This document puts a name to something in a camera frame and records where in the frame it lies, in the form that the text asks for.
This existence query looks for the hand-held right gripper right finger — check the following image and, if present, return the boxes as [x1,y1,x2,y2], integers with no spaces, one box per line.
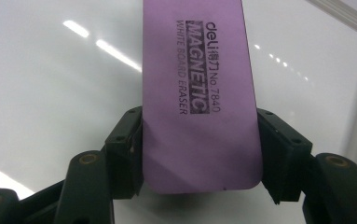
[256,107,314,205]

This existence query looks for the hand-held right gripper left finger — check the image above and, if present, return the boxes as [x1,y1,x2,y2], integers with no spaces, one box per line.
[103,105,145,201]

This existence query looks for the purple whiteboard eraser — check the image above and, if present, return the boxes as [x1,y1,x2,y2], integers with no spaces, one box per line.
[141,0,264,196]

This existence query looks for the silver framed whiteboard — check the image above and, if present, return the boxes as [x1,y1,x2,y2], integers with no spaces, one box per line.
[0,0,357,224]

